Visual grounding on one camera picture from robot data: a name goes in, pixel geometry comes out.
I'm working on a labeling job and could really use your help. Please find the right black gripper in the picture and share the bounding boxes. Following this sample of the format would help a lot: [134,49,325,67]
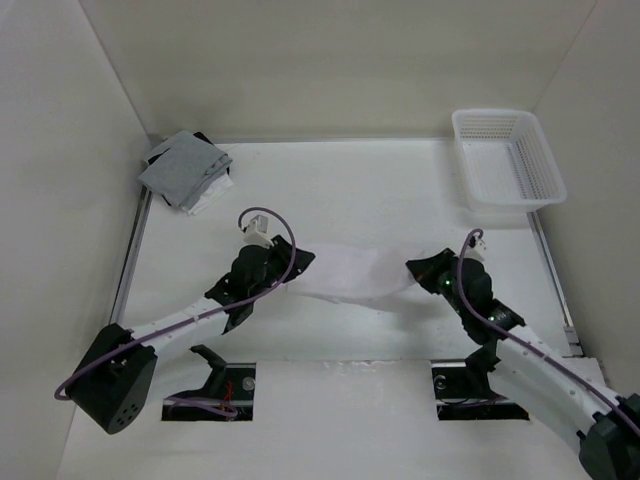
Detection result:
[406,248,469,317]

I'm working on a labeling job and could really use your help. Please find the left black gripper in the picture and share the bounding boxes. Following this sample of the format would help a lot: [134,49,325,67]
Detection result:
[249,235,314,300]

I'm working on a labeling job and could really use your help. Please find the white tank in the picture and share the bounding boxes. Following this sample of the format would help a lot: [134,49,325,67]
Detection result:
[186,174,234,216]
[286,243,426,312]

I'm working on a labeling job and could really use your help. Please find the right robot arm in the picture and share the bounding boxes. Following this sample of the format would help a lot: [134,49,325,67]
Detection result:
[406,249,639,479]

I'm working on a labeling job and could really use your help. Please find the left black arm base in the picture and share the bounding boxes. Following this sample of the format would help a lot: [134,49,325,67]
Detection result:
[159,345,257,422]

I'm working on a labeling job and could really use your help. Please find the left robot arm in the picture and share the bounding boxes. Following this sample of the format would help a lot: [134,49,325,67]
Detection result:
[55,235,316,435]

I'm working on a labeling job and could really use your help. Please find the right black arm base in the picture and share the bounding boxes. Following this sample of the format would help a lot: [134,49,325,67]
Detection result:
[431,359,530,421]

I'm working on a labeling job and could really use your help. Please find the folded white tank top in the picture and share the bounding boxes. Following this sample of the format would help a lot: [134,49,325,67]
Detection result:
[186,174,234,216]

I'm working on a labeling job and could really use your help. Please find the folded grey tank top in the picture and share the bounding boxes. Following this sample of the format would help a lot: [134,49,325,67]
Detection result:
[138,130,233,212]

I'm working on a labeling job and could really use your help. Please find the white plastic basket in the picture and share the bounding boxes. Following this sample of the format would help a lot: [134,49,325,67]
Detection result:
[451,109,567,215]

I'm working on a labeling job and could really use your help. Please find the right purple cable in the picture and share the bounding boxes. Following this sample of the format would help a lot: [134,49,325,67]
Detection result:
[453,228,640,441]

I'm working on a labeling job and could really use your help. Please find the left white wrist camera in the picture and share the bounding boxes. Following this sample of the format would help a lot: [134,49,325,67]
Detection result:
[243,214,273,249]

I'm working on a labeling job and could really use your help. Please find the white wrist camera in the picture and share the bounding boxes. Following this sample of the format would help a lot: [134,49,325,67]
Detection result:
[465,236,487,262]
[243,214,273,249]

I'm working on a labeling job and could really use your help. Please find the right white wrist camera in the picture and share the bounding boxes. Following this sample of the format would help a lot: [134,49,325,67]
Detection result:
[465,236,487,262]

